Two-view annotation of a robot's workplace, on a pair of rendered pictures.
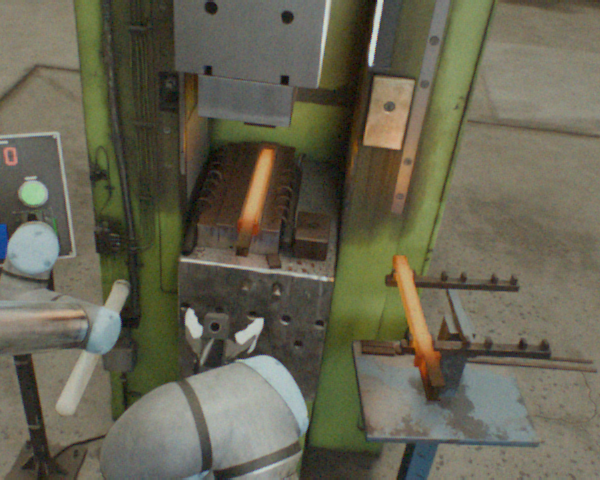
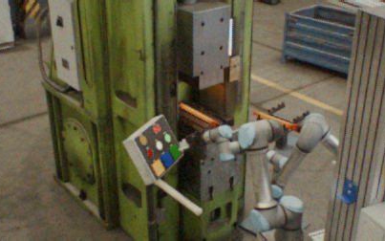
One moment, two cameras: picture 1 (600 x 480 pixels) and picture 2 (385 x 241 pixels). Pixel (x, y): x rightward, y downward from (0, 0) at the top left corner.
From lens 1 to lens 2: 2.50 m
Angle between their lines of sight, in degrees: 36
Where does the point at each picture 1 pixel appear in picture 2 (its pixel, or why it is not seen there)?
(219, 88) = (204, 77)
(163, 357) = (171, 208)
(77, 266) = (53, 226)
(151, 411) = (310, 127)
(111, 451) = (308, 141)
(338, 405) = not seen: hidden behind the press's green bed
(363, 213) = (230, 106)
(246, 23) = (211, 54)
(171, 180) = (173, 123)
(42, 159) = (163, 125)
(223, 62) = (205, 68)
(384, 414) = not seen: hidden behind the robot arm
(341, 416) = not seen: hidden behind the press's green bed
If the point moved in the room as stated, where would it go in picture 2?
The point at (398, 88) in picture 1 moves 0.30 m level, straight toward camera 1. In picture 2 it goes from (236, 59) to (265, 73)
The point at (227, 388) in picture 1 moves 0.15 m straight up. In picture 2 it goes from (315, 119) to (318, 94)
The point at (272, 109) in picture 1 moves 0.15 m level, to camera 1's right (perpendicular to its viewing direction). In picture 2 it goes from (218, 77) to (235, 72)
